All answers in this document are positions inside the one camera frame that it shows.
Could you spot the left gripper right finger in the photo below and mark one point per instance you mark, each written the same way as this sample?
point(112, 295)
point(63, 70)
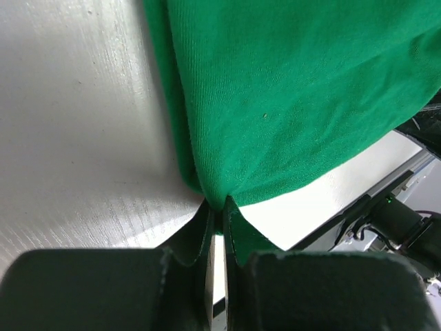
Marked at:
point(271, 289)

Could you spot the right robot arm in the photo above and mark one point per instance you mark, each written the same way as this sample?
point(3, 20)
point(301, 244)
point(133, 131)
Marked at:
point(401, 214)

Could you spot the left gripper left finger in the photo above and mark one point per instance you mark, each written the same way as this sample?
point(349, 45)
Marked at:
point(163, 288)

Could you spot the green t shirt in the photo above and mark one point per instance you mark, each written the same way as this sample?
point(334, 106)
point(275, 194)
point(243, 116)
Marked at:
point(267, 96)

